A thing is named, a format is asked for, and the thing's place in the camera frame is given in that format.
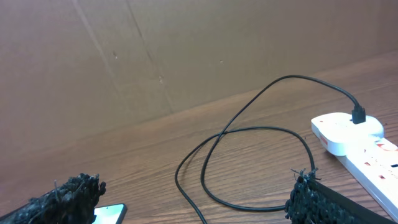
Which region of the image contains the Samsung Galaxy smartphone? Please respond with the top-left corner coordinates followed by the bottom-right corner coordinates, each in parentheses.
top-left (93, 203), bottom-right (127, 224)

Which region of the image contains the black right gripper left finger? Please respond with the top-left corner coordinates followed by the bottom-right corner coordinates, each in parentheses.
top-left (1, 173), bottom-right (106, 224)

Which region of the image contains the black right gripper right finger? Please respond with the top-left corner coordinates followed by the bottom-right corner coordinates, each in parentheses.
top-left (284, 170), bottom-right (395, 224)

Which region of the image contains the black USB charging cable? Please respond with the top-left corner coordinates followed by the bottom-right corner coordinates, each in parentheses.
top-left (174, 74), bottom-right (367, 224)

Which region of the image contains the white power strip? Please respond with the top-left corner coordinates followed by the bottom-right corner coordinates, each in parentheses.
top-left (335, 137), bottom-right (397, 221)

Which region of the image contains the white charger adapter plug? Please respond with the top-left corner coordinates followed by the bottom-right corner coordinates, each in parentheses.
top-left (311, 112), bottom-right (384, 156)

